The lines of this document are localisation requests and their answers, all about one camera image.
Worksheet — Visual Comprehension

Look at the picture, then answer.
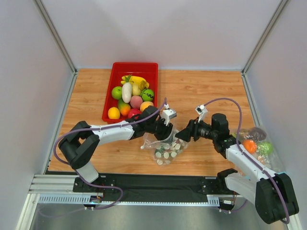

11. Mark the green apple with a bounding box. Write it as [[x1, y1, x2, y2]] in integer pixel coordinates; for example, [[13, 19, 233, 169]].
[[111, 86, 122, 100]]

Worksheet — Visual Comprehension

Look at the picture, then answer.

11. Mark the red plastic bin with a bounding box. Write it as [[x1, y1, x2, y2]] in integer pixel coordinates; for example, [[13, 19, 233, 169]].
[[102, 62, 158, 124]]

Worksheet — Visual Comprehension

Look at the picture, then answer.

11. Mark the yellow orange peach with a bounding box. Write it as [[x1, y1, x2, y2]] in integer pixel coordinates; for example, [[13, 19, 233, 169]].
[[140, 101, 154, 112]]

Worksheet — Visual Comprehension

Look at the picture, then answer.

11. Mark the polka dot zip bag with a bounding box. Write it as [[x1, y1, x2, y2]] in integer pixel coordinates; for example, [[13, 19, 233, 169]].
[[140, 127, 189, 165]]

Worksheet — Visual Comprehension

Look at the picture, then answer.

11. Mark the clear bag of spare food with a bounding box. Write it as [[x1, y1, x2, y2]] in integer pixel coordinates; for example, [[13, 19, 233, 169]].
[[224, 126, 285, 173]]

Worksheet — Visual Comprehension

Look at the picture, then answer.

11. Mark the aluminium frame post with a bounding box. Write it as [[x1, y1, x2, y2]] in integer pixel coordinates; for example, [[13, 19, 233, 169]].
[[32, 0, 79, 74], [241, 0, 289, 76]]

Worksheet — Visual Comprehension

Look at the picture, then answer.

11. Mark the white radish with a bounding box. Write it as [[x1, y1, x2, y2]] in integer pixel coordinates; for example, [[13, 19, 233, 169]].
[[121, 75, 132, 103]]

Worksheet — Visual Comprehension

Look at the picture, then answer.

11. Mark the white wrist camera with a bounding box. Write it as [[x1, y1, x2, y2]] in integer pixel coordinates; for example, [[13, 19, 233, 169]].
[[161, 103, 177, 126], [195, 104, 208, 123]]

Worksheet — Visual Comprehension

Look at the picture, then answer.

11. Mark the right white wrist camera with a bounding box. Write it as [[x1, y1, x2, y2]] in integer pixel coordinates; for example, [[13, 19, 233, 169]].
[[195, 104, 208, 123]]

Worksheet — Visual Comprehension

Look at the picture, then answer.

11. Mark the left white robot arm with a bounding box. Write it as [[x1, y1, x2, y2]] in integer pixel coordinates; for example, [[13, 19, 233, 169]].
[[56, 105, 177, 183]]

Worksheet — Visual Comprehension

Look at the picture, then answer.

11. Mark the yellow banana bunch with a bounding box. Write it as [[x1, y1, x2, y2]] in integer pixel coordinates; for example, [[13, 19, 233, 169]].
[[120, 74, 149, 90]]

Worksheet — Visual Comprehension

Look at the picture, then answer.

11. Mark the green orange mango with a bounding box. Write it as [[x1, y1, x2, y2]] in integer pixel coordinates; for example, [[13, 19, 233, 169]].
[[118, 99, 131, 116]]

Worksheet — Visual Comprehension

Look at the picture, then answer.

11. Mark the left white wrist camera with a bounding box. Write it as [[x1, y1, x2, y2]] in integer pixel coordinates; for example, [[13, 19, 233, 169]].
[[161, 103, 177, 126]]

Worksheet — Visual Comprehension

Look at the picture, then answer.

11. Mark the yellow pear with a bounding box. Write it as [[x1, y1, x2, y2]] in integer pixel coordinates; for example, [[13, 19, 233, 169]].
[[132, 83, 142, 96]]

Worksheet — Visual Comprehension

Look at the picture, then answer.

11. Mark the yellow lemon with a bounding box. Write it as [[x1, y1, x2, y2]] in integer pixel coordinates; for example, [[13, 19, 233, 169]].
[[107, 107, 121, 119]]

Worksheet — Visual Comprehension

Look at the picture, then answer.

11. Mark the red pomegranate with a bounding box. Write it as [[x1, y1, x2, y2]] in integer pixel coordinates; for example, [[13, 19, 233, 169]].
[[127, 108, 142, 119]]

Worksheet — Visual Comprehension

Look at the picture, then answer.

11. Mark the aluminium front rail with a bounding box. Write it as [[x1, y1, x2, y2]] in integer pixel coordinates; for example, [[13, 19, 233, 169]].
[[28, 174, 84, 194]]

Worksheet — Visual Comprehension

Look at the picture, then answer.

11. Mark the left aluminium frame post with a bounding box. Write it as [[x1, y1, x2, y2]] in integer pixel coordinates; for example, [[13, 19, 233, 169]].
[[32, 0, 79, 74]]

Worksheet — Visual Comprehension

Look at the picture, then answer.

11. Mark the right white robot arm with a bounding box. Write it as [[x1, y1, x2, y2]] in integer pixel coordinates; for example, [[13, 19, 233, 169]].
[[176, 113, 299, 224]]

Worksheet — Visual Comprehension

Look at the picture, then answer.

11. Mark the right aluminium frame post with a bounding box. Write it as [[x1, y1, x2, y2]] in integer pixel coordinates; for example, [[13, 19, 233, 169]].
[[241, 0, 289, 76]]

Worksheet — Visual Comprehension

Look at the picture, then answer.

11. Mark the pink peach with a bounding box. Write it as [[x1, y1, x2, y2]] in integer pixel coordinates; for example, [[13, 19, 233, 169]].
[[130, 95, 143, 109]]

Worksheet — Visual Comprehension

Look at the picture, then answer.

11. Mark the white slotted cable duct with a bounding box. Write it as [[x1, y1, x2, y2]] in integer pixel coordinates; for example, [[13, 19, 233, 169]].
[[37, 194, 233, 207]]

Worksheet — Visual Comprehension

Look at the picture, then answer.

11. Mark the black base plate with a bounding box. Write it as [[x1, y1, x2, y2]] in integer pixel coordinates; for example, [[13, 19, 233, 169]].
[[73, 174, 235, 201]]

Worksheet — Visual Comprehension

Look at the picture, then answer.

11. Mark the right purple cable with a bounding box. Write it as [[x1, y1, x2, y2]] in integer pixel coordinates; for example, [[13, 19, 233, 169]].
[[202, 97, 291, 225]]

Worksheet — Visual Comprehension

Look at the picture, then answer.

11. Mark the small green watermelon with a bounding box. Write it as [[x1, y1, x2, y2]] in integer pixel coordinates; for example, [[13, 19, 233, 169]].
[[140, 89, 154, 102]]

